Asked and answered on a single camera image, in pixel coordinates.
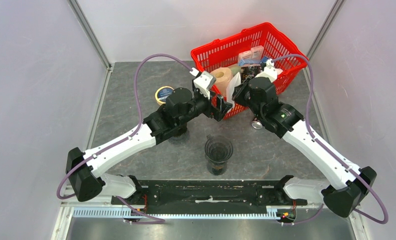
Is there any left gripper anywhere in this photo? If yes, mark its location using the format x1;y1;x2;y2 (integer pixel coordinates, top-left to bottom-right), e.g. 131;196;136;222
176;87;233;127

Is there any white paper sheet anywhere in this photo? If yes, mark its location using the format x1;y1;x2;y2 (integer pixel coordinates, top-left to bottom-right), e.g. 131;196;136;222
226;72;241;107

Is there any clear glass dripper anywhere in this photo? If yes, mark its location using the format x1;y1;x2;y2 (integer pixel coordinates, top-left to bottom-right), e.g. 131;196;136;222
204;135;233;166

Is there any dark green glass dripper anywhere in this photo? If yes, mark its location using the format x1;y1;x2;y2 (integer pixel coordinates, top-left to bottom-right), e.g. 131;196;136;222
170;127;188;139

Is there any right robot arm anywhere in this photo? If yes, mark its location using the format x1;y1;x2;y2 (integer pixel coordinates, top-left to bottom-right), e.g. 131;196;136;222
232;77;377;218

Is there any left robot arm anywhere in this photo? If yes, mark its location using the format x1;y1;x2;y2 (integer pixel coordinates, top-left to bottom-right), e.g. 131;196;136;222
65;87;233;204

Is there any black face tissue pack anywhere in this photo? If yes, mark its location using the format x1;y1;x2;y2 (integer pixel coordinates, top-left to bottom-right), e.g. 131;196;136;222
240;64;261;83

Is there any black drink can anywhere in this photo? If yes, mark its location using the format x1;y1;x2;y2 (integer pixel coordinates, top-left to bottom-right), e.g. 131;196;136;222
251;117;264;130

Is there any beige paper towel roll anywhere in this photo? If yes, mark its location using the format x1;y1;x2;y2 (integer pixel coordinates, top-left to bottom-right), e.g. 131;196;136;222
210;67;233;98

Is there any blue packet in basket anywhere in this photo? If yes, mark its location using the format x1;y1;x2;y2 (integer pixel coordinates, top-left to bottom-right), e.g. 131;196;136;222
259;56;270;68

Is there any white box in basket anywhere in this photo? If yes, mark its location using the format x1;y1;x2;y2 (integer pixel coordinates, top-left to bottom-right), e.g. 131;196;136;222
238;50;252;65
250;45;264;61

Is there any red plastic basket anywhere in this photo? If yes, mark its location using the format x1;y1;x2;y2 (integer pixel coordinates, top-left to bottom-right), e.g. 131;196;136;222
190;22;310;120

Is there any glass jar with brown band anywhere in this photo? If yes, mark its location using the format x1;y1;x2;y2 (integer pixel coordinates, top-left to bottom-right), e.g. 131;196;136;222
207;159;228;176

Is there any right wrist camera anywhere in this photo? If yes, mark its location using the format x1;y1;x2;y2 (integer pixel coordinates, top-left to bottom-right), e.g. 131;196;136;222
255;58;278;83

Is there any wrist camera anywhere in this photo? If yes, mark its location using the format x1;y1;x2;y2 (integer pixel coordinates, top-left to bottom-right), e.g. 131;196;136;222
255;58;278;83
190;67;216;100

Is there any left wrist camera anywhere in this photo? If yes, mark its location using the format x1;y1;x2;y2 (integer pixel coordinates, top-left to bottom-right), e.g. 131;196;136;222
190;67;216;100

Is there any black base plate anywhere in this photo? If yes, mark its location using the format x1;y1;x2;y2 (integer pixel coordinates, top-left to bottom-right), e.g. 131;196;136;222
126;179;308;215

